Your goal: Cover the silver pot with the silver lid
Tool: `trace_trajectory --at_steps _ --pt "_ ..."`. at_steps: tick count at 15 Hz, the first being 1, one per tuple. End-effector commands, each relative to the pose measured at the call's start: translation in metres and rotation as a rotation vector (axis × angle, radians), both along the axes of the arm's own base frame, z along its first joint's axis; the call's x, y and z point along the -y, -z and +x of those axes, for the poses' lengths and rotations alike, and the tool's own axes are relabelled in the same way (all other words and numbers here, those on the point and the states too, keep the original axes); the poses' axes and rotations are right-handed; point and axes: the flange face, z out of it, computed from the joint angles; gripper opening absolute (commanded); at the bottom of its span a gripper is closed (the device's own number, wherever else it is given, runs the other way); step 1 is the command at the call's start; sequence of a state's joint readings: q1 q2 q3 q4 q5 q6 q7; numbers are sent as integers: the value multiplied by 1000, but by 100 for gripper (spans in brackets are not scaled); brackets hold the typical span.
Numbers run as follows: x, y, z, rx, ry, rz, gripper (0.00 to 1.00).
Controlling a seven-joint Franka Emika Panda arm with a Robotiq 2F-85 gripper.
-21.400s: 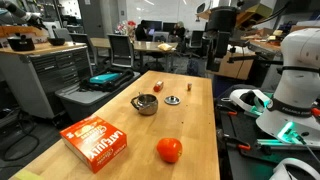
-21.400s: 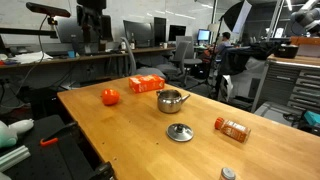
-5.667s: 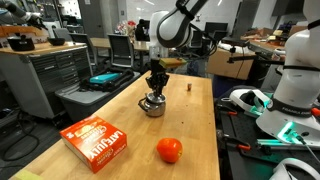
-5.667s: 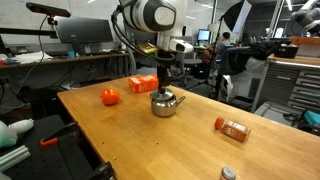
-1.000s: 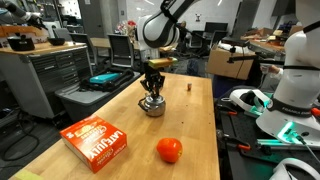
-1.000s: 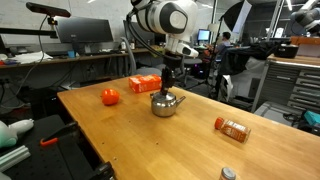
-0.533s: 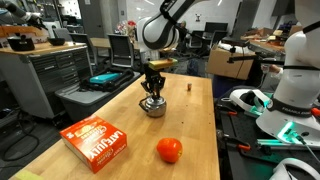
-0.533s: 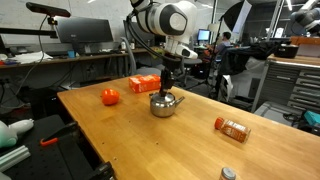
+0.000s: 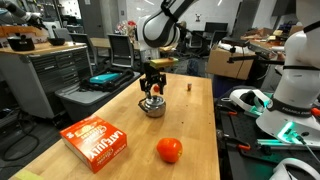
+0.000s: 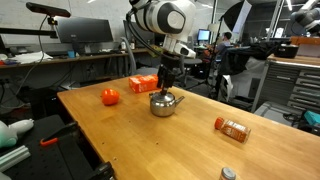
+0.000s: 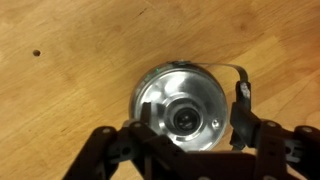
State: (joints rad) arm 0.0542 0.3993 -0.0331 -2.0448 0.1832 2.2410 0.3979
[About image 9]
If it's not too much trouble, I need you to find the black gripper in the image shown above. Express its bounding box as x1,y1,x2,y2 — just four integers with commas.
139,62,167,100

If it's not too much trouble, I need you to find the silver pot lid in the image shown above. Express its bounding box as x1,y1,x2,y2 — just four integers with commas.
144,95,166,105

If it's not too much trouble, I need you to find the silver metal pot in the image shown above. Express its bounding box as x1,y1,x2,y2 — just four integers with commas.
138,95,167,118

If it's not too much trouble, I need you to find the black bag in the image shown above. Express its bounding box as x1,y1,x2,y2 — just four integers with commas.
79,68,135,93

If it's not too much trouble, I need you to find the grey mesh office chair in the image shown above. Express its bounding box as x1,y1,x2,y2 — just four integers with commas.
107,33,135,69
69,32,98,64

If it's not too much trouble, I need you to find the teal box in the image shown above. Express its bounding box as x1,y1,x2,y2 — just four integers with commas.
89,72,121,84

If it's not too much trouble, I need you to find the wooden background table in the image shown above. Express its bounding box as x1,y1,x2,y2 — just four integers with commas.
89,37,141,53

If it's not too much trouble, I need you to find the orange tomato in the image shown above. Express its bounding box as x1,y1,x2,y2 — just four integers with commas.
156,137,184,164

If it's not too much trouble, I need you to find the grey plastic tote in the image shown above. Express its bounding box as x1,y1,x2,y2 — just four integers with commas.
54,71,141,123

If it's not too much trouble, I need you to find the cardboard box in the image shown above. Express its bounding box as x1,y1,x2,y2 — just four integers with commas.
206,46,256,81

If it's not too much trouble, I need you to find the black computer monitor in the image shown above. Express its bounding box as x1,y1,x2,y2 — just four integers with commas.
204,21,229,34

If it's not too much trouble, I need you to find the orange cracker box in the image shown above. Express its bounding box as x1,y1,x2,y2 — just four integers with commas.
59,114,128,174

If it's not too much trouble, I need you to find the white VR headset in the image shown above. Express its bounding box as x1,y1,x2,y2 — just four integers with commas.
229,88,272,116

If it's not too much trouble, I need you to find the black bowl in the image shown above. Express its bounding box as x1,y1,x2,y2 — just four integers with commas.
47,37,66,47

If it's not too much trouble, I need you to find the grey drawer cabinet wooden top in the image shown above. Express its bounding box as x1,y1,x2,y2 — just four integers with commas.
0,41,94,120

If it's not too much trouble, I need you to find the aluminium extrusion bar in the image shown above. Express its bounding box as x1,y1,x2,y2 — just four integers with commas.
256,138,320,148

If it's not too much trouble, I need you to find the orange wooden board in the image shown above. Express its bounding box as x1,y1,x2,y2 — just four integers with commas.
0,25,49,39

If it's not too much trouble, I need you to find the yellow sponge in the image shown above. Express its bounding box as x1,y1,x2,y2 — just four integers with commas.
13,169,44,180

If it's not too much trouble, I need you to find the yellowish wrist camera block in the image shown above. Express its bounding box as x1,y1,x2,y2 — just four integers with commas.
149,57,179,69

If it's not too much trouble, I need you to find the orange handled clamp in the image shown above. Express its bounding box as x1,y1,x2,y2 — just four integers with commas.
218,129,252,152
216,103,238,117

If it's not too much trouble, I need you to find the black bar camera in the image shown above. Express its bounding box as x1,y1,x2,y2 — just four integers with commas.
221,37,251,48

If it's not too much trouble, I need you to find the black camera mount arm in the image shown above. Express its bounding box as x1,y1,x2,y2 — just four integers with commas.
227,54,288,64

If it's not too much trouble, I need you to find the black floor cable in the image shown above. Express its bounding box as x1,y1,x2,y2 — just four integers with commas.
0,109,41,162

